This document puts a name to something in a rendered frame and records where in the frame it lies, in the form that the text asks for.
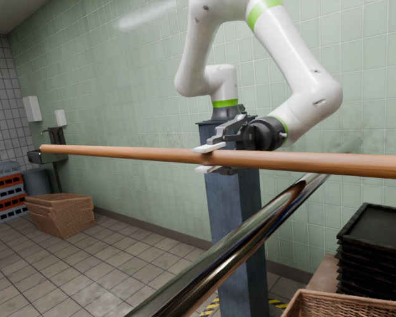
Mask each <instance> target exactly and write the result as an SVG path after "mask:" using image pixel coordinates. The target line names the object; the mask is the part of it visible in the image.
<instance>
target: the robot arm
mask: <svg viewBox="0 0 396 317"><path fill-rule="evenodd" d="M228 21H245V22H246V24H247V25H248V26H249V28H250V29H251V31H252V32H253V33H254V36H255V38H256V39H257V40H258V41H259V42H260V43H261V44H262V45H263V47H264V48H265V50H266V51H267V52H268V53H269V54H270V56H271V57H272V59H273V60H274V62H275V63H276V65H277V66H278V68H279V69H280V71H281V73H282V75H283V76H284V78H285V80H286V82H287V84H288V85H289V86H290V88H291V90H292V96H291V97H290V98H289V99H288V100H286V101H285V102H284V103H283V104H282V105H280V106H279V107H278V108H277V109H275V110H273V111H272V112H271V113H269V114H268V115H267V116H264V117H261V118H257V119H255V120H252V121H250V122H249V123H247V120H248V115H247V111H245V107H244V105H243V104H238V99H239V97H238V81H237V75H236V67H235V66H234V65H231V64H219V65H206V64H207V59H208V56H209V52H210V50H211V47H212V44H213V41H214V39H215V37H216V34H217V31H218V29H219V27H220V26H221V25H222V24H223V23H225V22H228ZM174 84H175V88H176V90H177V92H178V93H179V94H180V95H182V96H184V97H197V96H207V95H210V97H211V103H212V107H213V112H212V116H211V121H224V120H230V119H233V120H231V121H228V122H227V123H224V124H222V125H219V126H217V127H216V129H215V131H216V133H217V135H216V136H212V137H211V138H209V139H207V145H203V146H201V147H197V148H193V149H192V152H193V153H207V152H210V151H213V150H215V149H218V148H221V147H224V146H226V143H225V142H233V141H236V148H235V149H234V150H247V151H269V152H272V151H274V150H276V149H278V148H283V147H288V146H290V145H292V144H294V143H295V142H296V141H297V140H298V139H299V138H300V137H301V136H302V135H304V134H305V133H306V132H307V131H309V130H310V129H311V128H312V127H314V126H315V125H317V124H318V123H320V122H321V121H323V120H324V119H326V118H328V117H329V116H331V115H332V114H334V113H335V112H336V111H337V110H338V109H339V107H340V106H341V104H342V102H343V90H342V88H341V86H340V84H339V83H338V82H337V80H335V79H334V78H333V77H332V75H331V74H330V73H329V72H328V71H327V70H326V69H325V68H324V67H323V66H322V65H321V63H320V62H319V61H318V59H316V57H315V56H314V54H313V53H312V52H311V51H310V49H309V47H308V46H307V45H306V43H305V41H304V40H303V39H302V37H301V35H300V33H299V32H298V30H297V28H296V26H295V24H294V22H293V20H292V18H291V16H290V13H289V11H288V9H287V8H286V7H285V6H284V5H283V2H282V1H281V0H189V17H188V27H187V37H186V41H185V48H184V53H183V56H182V60H181V63H180V67H179V69H178V71H177V74H176V76H175V80H174ZM239 126H241V127H240V129H239V131H238V133H237V135H226V132H229V131H231V130H233V129H235V128H237V127H239ZM245 170H247V171H252V169H251V168H242V167H226V166H217V165H202V166H200V167H198V168H195V172H199V173H206V174H207V173H210V172H215V173H218V172H219V173H220V175H230V176H231V175H235V174H237V173H240V172H243V171H245Z"/></svg>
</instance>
